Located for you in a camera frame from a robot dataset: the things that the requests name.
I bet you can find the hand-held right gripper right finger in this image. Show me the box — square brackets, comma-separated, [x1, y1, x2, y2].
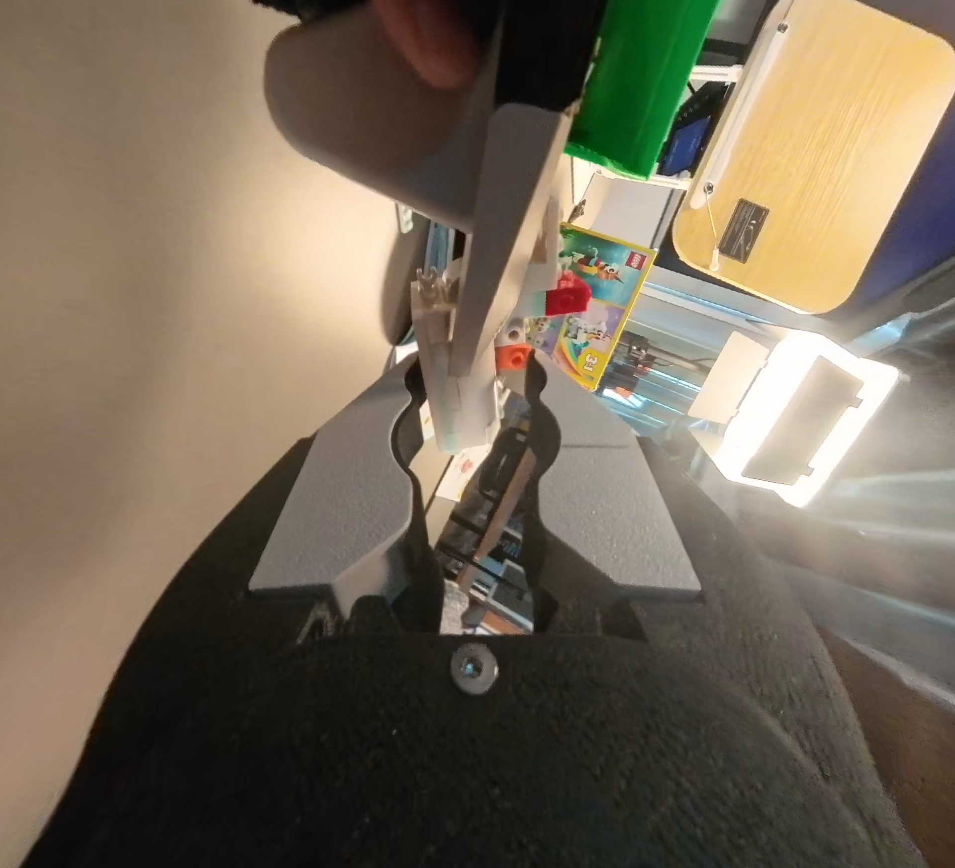
[524, 355, 704, 626]

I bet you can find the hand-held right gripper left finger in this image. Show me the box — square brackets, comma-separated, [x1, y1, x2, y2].
[248, 352, 445, 634]

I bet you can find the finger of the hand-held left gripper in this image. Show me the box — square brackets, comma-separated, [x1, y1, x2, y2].
[454, 103, 580, 383]

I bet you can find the green plastic bin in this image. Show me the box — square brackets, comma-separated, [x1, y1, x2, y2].
[563, 0, 753, 180]

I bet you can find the white red lego build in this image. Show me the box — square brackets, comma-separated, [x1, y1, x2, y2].
[410, 195, 598, 455]

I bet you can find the instruction booklet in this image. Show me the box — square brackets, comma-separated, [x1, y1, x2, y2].
[440, 446, 487, 513]

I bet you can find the colourful lego box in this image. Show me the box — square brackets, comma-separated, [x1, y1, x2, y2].
[522, 223, 659, 393]

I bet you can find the person's left hand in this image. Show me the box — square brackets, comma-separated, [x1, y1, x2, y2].
[368, 0, 481, 90]

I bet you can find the LED light panel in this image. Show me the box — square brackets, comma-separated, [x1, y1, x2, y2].
[688, 330, 901, 509]

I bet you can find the wooden board on white stand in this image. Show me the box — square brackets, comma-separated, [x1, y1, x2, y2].
[671, 0, 955, 317]

